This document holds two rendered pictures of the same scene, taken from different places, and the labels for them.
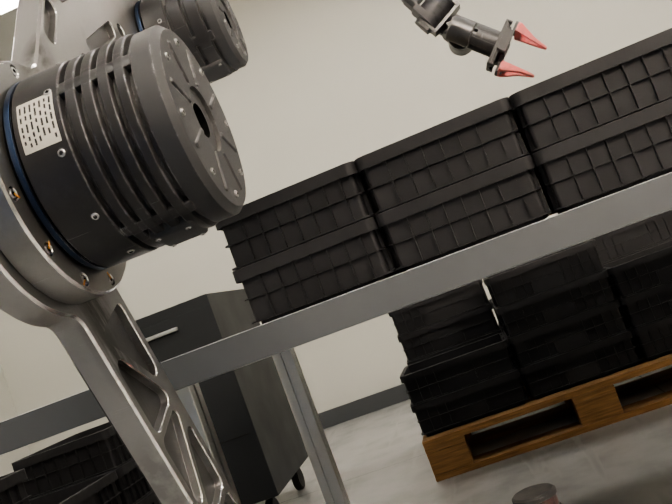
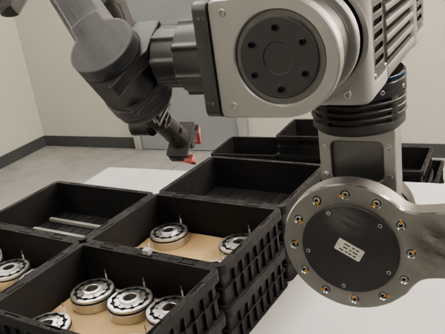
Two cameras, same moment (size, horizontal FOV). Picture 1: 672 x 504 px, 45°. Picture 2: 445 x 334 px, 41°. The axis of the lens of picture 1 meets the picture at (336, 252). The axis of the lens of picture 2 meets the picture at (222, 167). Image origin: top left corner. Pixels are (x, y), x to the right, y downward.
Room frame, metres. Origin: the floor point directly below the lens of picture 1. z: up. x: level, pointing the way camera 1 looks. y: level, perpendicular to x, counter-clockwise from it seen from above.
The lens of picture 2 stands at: (1.06, 0.92, 1.56)
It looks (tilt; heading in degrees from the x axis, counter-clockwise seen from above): 20 degrees down; 291
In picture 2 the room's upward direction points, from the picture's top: 8 degrees counter-clockwise
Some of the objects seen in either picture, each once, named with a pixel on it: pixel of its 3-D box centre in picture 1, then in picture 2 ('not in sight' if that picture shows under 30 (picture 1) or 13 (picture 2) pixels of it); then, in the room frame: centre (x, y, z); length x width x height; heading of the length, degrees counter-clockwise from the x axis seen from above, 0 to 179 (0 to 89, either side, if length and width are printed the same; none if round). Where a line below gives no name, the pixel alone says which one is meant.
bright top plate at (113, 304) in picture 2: not in sight; (130, 299); (1.69, -0.05, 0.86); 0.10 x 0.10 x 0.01
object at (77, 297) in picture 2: not in sight; (92, 290); (1.80, -0.08, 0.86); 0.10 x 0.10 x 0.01
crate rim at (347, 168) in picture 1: (309, 200); (103, 293); (1.71, 0.01, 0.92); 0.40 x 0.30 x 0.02; 167
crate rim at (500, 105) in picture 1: (442, 146); (184, 228); (1.64, -0.28, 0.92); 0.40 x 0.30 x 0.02; 167
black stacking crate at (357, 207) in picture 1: (318, 222); (108, 313); (1.71, 0.01, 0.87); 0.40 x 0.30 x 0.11; 167
